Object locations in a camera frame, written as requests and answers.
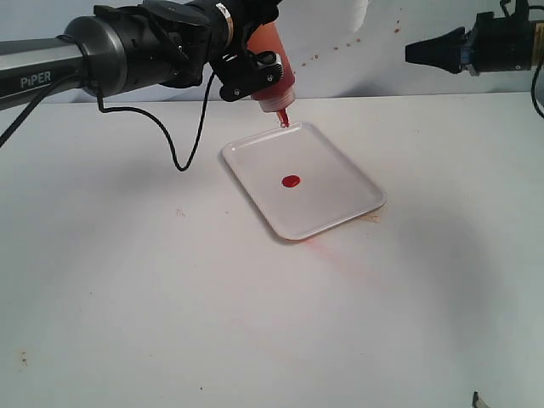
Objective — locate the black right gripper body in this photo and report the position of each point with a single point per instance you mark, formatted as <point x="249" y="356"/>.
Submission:
<point x="510" y="42"/>

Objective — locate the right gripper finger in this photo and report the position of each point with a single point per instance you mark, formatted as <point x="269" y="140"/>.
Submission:
<point x="442" y="52"/>

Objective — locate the white rectangular tray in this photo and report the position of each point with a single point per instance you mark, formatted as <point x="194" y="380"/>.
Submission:
<point x="333" y="190"/>

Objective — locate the red sauce blob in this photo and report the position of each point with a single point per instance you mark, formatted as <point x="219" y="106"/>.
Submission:
<point x="291" y="181"/>

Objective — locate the red sauce squeeze bottle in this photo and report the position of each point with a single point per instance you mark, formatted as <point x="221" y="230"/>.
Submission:
<point x="280" y="96"/>

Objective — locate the small dark object at edge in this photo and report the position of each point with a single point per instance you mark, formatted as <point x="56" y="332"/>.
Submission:
<point x="475" y="399"/>

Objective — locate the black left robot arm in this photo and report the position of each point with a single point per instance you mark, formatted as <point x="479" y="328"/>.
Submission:
<point x="118" y="50"/>

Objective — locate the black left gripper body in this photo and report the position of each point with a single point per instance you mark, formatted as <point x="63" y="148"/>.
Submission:
<point x="200" y="32"/>

